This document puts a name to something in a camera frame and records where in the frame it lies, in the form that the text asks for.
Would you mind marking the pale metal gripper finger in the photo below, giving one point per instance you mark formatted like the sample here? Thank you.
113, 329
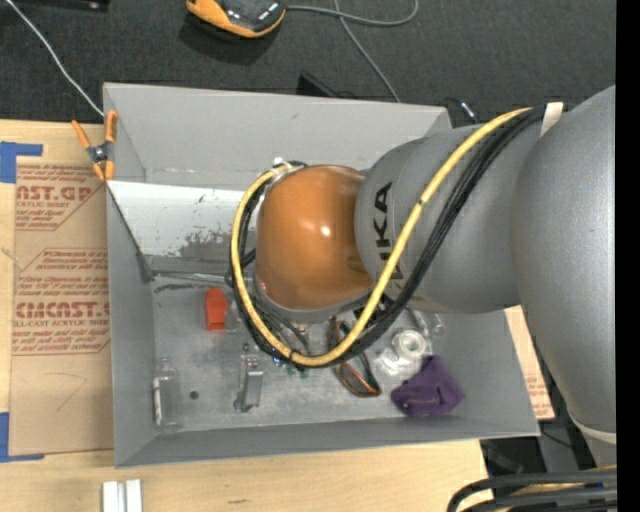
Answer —
255, 389

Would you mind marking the brown sunglasses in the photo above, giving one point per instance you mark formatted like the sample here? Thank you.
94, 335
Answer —
356, 381

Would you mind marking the red-orange block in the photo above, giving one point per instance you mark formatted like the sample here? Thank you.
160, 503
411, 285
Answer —
216, 310

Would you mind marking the clear glass bottle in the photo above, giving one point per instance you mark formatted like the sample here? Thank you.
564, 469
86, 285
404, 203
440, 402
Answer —
166, 397

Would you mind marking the clear plastic bottle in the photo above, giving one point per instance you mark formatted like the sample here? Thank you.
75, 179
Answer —
402, 352

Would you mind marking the small clear glass thing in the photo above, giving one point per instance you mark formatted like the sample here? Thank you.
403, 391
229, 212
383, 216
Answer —
436, 324

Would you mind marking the purple cloth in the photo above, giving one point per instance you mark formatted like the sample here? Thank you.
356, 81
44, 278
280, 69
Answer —
427, 392

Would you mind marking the grey metal bin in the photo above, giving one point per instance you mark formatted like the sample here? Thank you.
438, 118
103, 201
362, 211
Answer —
200, 135

